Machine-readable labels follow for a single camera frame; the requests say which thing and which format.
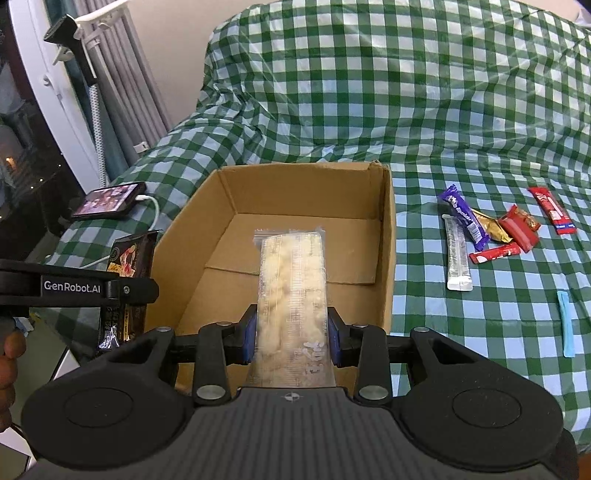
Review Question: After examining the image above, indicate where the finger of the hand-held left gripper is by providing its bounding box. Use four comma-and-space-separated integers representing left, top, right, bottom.
117, 276, 160, 308

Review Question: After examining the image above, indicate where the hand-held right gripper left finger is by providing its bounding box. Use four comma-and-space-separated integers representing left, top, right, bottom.
124, 304, 258, 408

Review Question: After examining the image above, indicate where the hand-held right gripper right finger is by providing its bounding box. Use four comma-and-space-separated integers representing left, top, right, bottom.
326, 306, 468, 408

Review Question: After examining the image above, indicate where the dark brown snack packet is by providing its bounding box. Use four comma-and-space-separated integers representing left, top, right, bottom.
98, 231, 159, 354

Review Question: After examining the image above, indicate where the clear nut snack packet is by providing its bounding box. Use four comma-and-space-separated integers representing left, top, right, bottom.
247, 225, 339, 389

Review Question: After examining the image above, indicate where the silver stick packet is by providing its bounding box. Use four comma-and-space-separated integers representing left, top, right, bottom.
442, 213, 474, 292

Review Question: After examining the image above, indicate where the brown cardboard box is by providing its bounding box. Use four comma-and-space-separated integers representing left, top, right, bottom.
150, 159, 398, 393

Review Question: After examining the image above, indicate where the purple candy bar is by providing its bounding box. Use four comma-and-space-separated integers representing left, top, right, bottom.
438, 184, 490, 252

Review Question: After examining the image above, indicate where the light blue stick packet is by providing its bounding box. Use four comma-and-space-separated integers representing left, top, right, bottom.
556, 291, 577, 358

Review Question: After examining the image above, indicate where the long red snack bar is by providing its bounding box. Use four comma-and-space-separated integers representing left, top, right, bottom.
527, 186, 578, 236

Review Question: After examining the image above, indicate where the person's left hand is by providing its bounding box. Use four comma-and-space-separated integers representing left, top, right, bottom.
0, 329, 27, 433

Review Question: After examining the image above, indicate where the black smartphone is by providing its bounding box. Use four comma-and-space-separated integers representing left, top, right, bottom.
70, 182, 147, 220

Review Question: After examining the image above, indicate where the white perforated pole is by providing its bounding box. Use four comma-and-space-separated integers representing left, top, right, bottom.
89, 87, 112, 185

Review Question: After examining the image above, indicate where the small red candy bar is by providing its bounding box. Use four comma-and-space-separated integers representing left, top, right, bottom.
468, 243, 522, 265

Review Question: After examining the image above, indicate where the gold snack packet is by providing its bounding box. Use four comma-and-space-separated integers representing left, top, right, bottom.
471, 210, 514, 245

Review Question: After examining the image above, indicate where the square red snack packet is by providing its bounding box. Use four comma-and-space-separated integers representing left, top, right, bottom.
498, 204, 541, 254

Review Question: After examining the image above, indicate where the black device on clamp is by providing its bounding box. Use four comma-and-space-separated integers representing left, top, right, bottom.
44, 14, 99, 87

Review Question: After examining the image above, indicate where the white clamp holder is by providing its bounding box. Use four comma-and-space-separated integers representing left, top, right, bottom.
51, 0, 129, 65

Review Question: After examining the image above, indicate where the white charging cable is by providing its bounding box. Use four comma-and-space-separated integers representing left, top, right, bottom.
88, 194, 160, 269

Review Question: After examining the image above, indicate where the white window frame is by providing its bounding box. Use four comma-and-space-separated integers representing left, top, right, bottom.
9, 0, 108, 185

